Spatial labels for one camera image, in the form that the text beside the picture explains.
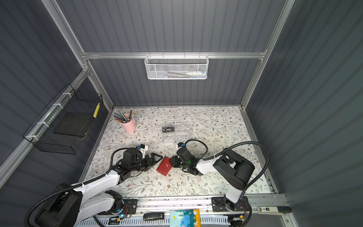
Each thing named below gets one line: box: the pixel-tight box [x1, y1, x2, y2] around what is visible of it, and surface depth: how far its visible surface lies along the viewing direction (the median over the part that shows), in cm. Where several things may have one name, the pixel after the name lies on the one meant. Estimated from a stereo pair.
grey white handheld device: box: [257, 206, 292, 215], surface depth 71 cm
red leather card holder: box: [155, 156, 173, 176], surface depth 87 cm
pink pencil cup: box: [121, 117, 137, 134], surface depth 106 cm
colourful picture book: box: [169, 209, 201, 227], surface depth 71 cm
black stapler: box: [142, 212, 165, 221], surface depth 69 cm
